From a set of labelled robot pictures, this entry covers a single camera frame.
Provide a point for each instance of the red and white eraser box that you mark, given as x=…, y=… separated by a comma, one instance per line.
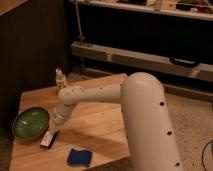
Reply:
x=48, y=140

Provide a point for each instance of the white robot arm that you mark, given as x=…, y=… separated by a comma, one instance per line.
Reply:
x=151, y=139

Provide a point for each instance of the grey metal shelf beam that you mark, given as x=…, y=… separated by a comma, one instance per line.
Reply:
x=141, y=60

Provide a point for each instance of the small white bottle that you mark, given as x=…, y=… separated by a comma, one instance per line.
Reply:
x=60, y=79

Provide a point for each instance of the blue sponge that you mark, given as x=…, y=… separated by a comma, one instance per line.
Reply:
x=79, y=157

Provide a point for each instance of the green bowl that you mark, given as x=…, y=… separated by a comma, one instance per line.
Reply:
x=31, y=123

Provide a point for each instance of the black handle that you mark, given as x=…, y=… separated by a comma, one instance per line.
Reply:
x=183, y=63

